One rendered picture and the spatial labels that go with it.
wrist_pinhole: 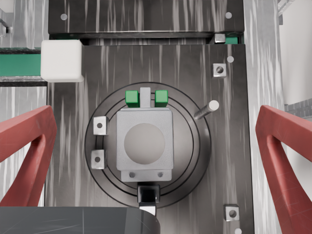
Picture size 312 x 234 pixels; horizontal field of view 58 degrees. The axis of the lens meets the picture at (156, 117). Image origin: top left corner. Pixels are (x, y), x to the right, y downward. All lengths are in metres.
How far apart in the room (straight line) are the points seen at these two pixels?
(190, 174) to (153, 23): 0.18
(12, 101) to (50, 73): 0.11
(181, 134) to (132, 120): 0.11
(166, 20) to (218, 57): 0.08
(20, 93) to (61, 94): 0.09
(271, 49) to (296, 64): 0.13
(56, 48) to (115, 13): 0.08
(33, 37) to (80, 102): 0.11
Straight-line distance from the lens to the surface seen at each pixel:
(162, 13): 0.37
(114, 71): 0.34
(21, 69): 0.40
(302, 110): 0.40
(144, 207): 0.24
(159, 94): 0.26
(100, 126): 0.30
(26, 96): 0.43
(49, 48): 0.35
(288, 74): 0.50
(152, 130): 0.20
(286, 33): 0.52
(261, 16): 0.41
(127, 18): 0.36
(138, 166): 0.21
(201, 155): 0.31
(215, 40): 0.37
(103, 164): 0.30
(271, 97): 0.37
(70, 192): 0.35
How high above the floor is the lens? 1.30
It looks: 84 degrees down
